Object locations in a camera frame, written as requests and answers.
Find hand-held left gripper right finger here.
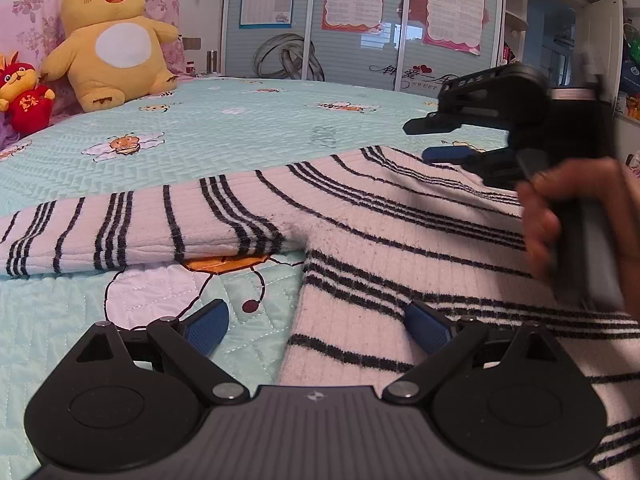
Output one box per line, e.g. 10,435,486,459
384,300,560,404

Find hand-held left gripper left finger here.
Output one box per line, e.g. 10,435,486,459
75,298,249,404

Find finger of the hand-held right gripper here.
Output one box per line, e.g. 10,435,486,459
422,144,528,191
404,112,508,135

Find white black-striped knit sweater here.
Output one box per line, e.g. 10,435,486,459
0,145,640,480

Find hanging blue clothes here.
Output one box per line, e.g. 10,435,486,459
529,0,583,88

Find person's right hand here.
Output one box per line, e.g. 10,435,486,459
515,157,640,281

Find white wardrobe shelves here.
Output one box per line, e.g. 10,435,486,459
502,0,531,68

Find hanging colourful bags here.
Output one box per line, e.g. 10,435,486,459
620,20,640,121

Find white wardrobe door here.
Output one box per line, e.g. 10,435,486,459
582,0,626,96

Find mint quilted bed cover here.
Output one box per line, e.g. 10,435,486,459
0,77,526,466

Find red plush toy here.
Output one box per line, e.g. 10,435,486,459
0,51,57,136

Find yellow plush toy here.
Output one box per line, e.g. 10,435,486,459
41,0,180,113

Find pink floral pillow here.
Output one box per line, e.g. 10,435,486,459
0,0,186,126

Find pink-bordered wall poster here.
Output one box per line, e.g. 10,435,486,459
422,0,487,56

